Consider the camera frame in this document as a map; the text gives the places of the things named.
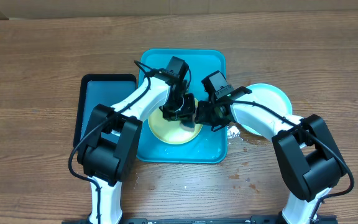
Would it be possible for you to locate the light blue plate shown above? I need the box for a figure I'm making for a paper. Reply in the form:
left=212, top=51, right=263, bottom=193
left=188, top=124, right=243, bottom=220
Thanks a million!
left=231, top=83, right=293, bottom=141

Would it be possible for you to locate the black sponge tray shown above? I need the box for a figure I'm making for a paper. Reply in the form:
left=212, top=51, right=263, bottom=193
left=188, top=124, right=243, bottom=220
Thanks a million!
left=73, top=74, right=137, bottom=147

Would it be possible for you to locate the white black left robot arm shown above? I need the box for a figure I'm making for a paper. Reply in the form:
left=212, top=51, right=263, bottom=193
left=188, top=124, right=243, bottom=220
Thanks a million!
left=70, top=57, right=196, bottom=223

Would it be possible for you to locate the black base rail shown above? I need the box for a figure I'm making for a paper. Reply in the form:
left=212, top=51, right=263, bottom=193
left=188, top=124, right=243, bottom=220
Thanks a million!
left=62, top=215, right=338, bottom=224

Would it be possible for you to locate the yellow plate with blue stain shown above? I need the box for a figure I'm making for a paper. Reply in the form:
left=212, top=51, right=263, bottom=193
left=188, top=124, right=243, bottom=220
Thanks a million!
left=148, top=109, right=203, bottom=145

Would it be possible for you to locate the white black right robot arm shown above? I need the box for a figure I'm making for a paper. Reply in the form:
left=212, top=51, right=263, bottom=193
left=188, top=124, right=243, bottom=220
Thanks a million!
left=195, top=85, right=350, bottom=223

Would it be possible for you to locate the teal plastic tray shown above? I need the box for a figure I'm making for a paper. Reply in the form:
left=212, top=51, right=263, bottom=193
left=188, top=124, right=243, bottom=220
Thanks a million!
left=137, top=49, right=227, bottom=164

